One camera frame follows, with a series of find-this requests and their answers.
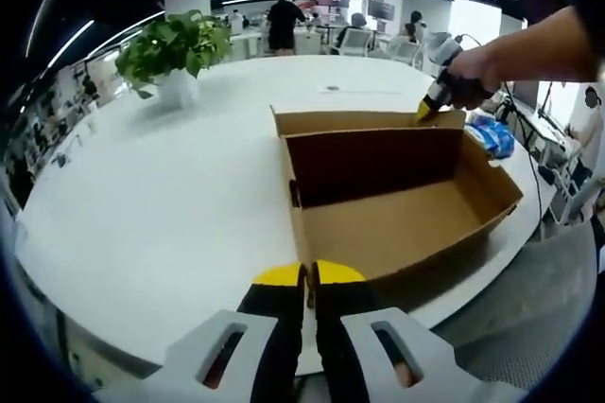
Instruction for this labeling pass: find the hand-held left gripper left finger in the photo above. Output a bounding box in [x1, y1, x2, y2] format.
[94, 260, 309, 403]

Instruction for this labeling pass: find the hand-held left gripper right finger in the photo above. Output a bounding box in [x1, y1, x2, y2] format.
[311, 258, 530, 403]

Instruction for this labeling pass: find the blue wet wipes pack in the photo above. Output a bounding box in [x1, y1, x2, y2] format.
[465, 119, 515, 161]

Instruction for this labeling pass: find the brown cardboard shoe box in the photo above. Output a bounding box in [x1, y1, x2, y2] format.
[269, 104, 525, 293]

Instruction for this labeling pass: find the person's right hand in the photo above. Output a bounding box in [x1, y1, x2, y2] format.
[447, 41, 512, 93]

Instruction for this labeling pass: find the white office chair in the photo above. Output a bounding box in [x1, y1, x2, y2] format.
[387, 36, 422, 61]
[550, 166, 596, 224]
[337, 27, 374, 57]

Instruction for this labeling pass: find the grey mesh office chair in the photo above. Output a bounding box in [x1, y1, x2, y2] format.
[415, 222, 601, 403]

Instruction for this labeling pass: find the white office desk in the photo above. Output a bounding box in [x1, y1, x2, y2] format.
[229, 31, 270, 61]

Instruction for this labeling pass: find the potted green plant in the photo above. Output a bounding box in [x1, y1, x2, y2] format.
[114, 9, 233, 109]

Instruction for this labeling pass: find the ceiling light strip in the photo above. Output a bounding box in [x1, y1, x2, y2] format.
[48, 19, 95, 69]

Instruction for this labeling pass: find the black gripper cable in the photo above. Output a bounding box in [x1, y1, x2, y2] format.
[452, 32, 545, 238]

